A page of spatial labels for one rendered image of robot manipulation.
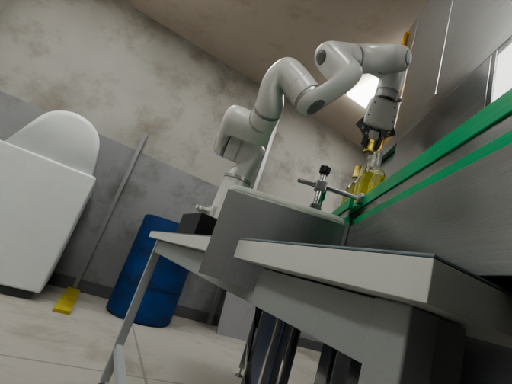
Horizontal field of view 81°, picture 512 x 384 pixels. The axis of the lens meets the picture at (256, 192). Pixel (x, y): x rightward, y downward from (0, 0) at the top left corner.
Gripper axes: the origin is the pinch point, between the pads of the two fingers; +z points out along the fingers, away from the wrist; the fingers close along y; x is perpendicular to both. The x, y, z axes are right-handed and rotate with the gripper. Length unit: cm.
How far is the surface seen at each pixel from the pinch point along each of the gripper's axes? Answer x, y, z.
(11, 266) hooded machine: -110, 196, 136
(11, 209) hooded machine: -112, 211, 97
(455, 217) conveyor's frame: 71, 7, 24
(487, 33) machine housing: 22.6, -14.3, -30.5
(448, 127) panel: 24.2, -11.4, -3.2
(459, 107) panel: 26.8, -11.4, -7.7
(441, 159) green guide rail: 60, 5, 15
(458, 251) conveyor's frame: 73, 7, 27
